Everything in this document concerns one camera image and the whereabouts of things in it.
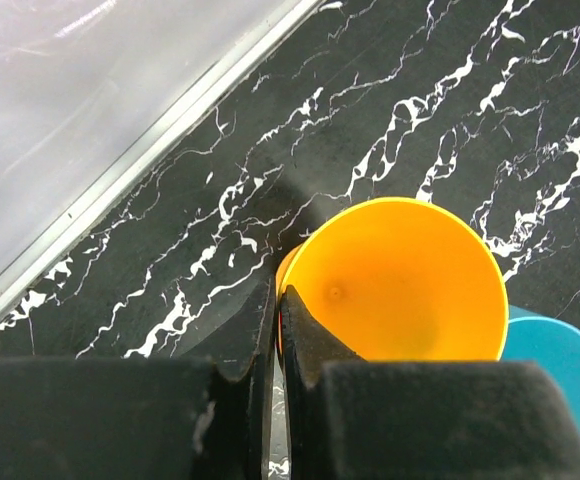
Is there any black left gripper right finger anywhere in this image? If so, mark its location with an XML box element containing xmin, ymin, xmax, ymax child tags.
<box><xmin>279</xmin><ymin>287</ymin><xmax>580</xmax><ymax>479</ymax></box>

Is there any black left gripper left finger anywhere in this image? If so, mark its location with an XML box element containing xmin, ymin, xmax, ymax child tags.
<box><xmin>0</xmin><ymin>279</ymin><xmax>276</xmax><ymax>479</ymax></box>

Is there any blue wine glass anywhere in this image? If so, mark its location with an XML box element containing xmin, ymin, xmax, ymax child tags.
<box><xmin>501</xmin><ymin>306</ymin><xmax>580</xmax><ymax>431</ymax></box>

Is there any yellow wine glass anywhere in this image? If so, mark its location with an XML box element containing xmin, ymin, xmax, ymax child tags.
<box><xmin>276</xmin><ymin>197</ymin><xmax>509</xmax><ymax>361</ymax></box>

